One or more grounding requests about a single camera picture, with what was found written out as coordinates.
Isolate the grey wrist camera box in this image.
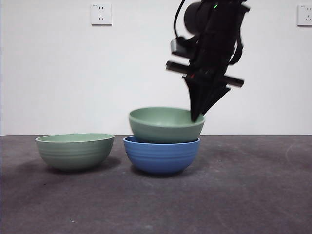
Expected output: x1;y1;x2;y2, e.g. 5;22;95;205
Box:
170;38;198;59

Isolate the green ribbed bowl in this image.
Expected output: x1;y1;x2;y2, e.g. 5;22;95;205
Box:
128;107;206;144
35;133;115;171

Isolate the white wall socket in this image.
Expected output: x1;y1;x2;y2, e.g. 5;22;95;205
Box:
90;3;113;26
296;4;312;27

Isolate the blue ribbed bowl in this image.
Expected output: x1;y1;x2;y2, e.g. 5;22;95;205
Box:
123;136;201;175

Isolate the black camera cable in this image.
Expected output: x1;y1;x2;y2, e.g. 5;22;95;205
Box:
173;0;187;41

